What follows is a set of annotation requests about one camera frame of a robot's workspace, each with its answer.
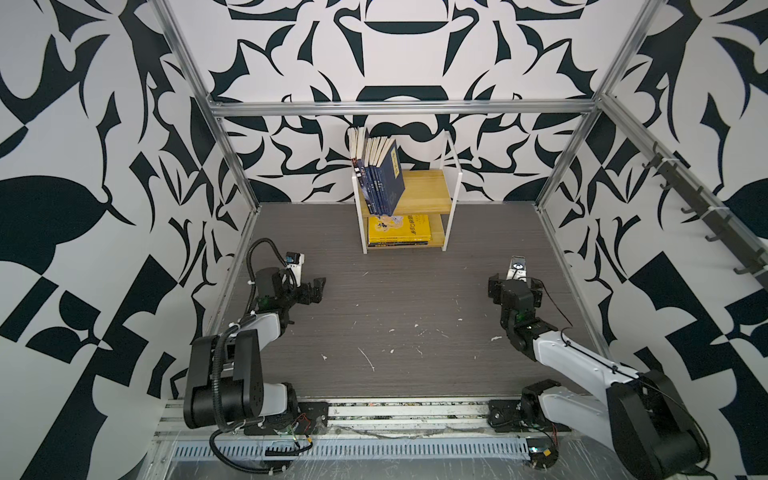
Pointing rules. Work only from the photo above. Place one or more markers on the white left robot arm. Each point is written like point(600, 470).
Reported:
point(225, 386)

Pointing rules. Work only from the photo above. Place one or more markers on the grey wall hook rail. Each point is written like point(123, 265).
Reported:
point(701, 204)

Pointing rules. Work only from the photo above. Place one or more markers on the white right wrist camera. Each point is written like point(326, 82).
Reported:
point(517, 269)

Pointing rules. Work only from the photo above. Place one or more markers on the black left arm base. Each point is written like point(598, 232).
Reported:
point(303, 418)

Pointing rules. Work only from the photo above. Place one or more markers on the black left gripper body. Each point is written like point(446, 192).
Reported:
point(292, 294)

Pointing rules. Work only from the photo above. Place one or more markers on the thick blue book yellow label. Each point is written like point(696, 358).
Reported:
point(366, 179)

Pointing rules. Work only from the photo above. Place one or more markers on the purple portrait book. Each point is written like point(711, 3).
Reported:
point(357, 149)

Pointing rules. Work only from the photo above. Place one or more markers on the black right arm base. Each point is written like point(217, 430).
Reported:
point(515, 415)

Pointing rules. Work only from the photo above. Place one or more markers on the wooden white-framed bookshelf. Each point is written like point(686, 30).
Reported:
point(430, 192)

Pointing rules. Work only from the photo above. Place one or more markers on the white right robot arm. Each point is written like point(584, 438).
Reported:
point(640, 416)

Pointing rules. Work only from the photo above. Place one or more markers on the black standing book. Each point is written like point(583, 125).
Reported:
point(356, 142)

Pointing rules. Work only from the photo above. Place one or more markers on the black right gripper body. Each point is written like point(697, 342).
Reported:
point(499, 286)

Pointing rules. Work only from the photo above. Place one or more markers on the white cable tie scrap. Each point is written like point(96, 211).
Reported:
point(367, 359)

